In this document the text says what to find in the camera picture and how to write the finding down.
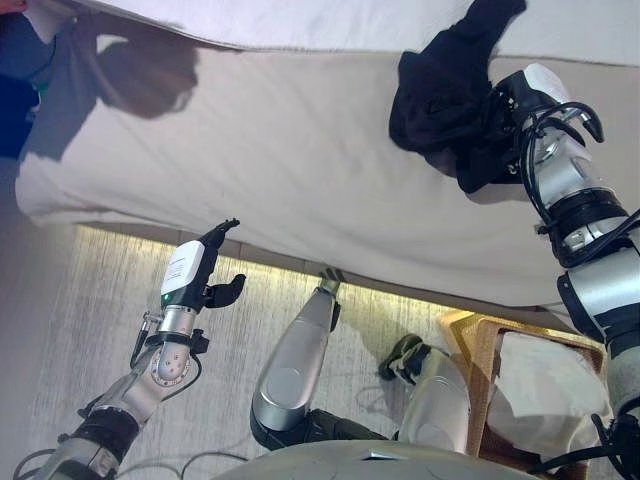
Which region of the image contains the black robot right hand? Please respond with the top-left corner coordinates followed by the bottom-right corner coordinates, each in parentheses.
top-left (487, 63), bottom-right (576, 161)

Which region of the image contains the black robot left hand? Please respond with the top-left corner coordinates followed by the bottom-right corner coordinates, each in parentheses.
top-left (159, 218), bottom-right (247, 311)

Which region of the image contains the black garment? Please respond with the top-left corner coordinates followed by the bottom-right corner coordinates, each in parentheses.
top-left (388, 0), bottom-right (529, 195)

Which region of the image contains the beige garment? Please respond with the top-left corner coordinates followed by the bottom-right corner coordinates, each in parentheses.
top-left (487, 332), bottom-right (614, 454)

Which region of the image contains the bed with beige cover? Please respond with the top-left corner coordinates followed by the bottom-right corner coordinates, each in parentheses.
top-left (14, 0), bottom-right (640, 321)

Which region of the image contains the white textured bed runner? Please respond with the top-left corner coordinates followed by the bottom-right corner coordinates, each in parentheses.
top-left (94, 0), bottom-right (640, 66)

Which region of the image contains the woven wicker basket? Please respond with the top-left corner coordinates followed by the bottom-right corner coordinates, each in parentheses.
top-left (437, 309), bottom-right (616, 480)

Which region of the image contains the grey striped rug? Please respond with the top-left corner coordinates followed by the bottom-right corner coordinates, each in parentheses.
top-left (29, 224), bottom-right (640, 480)

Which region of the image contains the dark robot left foot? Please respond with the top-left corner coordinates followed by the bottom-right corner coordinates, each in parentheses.
top-left (318, 267), bottom-right (346, 294)

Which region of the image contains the dark robot foot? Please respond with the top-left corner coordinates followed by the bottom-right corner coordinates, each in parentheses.
top-left (377, 333), bottom-right (434, 386)
top-left (318, 267), bottom-right (346, 294)

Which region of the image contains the silver robot left leg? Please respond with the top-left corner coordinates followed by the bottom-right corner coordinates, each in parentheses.
top-left (249, 287), bottom-right (344, 446)

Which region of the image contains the silver robot leg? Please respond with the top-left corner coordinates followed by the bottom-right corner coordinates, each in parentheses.
top-left (397, 347), bottom-right (474, 456)
top-left (249, 287), bottom-right (344, 446)

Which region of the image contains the dark robot right foot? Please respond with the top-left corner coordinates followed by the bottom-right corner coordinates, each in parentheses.
top-left (377, 333), bottom-right (434, 386)

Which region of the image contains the silver robot right leg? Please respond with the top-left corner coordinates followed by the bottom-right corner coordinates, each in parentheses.
top-left (397, 347), bottom-right (474, 456)

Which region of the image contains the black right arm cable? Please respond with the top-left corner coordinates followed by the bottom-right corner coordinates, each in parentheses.
top-left (517, 102), bottom-right (606, 231)

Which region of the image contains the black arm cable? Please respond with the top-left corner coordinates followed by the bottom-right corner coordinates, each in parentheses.
top-left (517, 102), bottom-right (606, 231)
top-left (129, 312), bottom-right (204, 401)

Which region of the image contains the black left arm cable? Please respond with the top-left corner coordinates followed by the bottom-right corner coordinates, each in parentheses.
top-left (129, 312), bottom-right (204, 401)

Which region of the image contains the thin floor cable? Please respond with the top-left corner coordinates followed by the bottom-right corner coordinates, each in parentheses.
top-left (179, 449), bottom-right (251, 480)

